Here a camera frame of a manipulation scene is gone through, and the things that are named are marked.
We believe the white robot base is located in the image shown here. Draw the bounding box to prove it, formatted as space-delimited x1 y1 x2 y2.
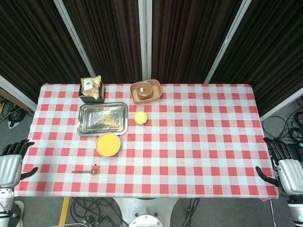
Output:
113 197 179 227

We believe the beige round bowl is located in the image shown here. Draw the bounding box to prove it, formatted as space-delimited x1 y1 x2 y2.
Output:
95 132 122 157

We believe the black power strip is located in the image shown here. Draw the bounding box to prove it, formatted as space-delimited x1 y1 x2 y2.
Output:
290 141 303 162

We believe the clear plastic jar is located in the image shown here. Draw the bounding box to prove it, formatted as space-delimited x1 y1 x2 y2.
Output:
135 81 153 101

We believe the yellow floor tape strip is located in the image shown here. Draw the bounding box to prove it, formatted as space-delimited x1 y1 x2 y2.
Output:
58 196 71 225

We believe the dark brown curtain panel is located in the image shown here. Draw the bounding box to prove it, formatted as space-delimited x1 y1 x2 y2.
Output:
151 0 242 83
0 0 89 102
210 0 303 116
63 0 143 83

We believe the yellow tennis ball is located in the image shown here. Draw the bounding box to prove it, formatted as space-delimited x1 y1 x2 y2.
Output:
134 111 149 124

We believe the stainless steel rectangular tray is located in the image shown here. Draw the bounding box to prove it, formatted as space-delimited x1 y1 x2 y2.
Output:
77 102 129 137

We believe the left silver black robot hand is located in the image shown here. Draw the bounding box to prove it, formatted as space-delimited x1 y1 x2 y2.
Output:
0 139 39 189

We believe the brown paper food container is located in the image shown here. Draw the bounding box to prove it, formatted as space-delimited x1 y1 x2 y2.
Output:
130 79 163 105

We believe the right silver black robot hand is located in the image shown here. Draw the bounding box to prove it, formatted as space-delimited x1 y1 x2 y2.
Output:
255 137 303 196

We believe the black cardboard box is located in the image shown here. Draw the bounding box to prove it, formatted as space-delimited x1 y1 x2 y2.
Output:
78 82 105 104

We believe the clear snack bag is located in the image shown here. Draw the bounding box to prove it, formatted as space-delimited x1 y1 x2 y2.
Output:
80 75 102 100

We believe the white partition frame post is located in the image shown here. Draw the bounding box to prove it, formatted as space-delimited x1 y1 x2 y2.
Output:
203 0 251 83
53 0 97 78
138 0 152 81

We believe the black floor cable bundle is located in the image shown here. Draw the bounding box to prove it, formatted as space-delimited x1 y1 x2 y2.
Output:
0 96 34 128
262 108 303 145
179 198 202 227
68 197 128 227

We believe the metal table leg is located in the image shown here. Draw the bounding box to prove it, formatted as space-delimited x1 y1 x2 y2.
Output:
269 200 276 227

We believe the white partition frame rail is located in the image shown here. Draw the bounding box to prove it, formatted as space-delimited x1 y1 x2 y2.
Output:
259 87 303 122
0 75 37 111

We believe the red white checkered tablecloth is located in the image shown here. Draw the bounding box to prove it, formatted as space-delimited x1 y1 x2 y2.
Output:
18 82 280 201

